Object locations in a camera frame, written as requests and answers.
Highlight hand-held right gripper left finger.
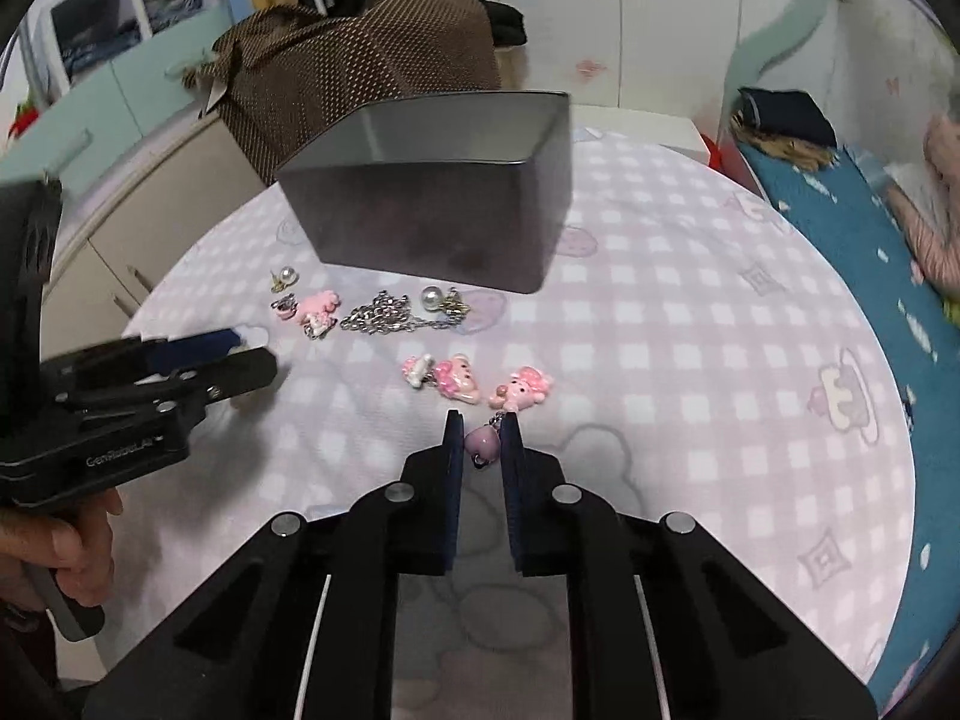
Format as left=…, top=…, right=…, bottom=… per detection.
left=82, top=409, right=467, bottom=720

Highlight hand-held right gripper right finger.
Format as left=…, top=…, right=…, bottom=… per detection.
left=499, top=414, right=878, bottom=720

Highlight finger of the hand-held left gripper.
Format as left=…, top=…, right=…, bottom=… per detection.
left=52, top=347, right=278, bottom=421
left=41, top=327, right=245, bottom=385

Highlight pink pig charm with bell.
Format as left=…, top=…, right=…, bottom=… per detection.
left=465, top=365, right=557, bottom=470

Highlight grey metal tin box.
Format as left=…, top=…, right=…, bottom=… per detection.
left=274, top=90, right=572, bottom=295

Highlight person's left forearm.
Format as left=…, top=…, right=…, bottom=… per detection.
left=0, top=596, right=65, bottom=720

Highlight person's left hand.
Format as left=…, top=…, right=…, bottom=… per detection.
left=0, top=491, right=125, bottom=605

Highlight pink bear charm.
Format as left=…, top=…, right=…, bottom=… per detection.
left=436, top=356, right=482, bottom=408

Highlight red plush toy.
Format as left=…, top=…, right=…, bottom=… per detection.
left=0, top=96, right=40, bottom=140

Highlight mint and beige low cabinet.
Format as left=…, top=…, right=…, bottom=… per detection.
left=0, top=11, right=269, bottom=342

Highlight folded blue clothes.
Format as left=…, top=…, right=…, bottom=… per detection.
left=58, top=0, right=143, bottom=70
left=142, top=0, right=220, bottom=32

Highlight white shelf unit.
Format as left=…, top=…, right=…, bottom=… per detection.
left=46, top=0, right=235, bottom=85

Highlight brown dotted cloth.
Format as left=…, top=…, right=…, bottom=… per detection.
left=184, top=0, right=503, bottom=185

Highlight red stool with white top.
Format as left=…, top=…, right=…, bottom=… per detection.
left=574, top=108, right=725, bottom=170

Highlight blue printed bed sheet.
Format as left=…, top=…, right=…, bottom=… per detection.
left=739, top=142, right=960, bottom=707

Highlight yellow brown cloth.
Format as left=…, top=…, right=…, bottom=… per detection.
left=731, top=114, right=838, bottom=170

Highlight black clothes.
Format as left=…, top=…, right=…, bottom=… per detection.
left=471, top=0, right=527, bottom=47

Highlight dark folded clothes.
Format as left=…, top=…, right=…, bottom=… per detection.
left=736, top=86, right=838, bottom=149

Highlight white wardrobe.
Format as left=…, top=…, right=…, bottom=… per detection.
left=337, top=0, right=758, bottom=121

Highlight pink striped cloth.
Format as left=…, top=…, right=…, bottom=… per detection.
left=885, top=111, right=960, bottom=302

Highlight mint green bed headboard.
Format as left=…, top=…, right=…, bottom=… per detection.
left=721, top=0, right=852, bottom=147

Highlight silver chain with pearl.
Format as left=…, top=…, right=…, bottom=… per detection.
left=340, top=286, right=473, bottom=333

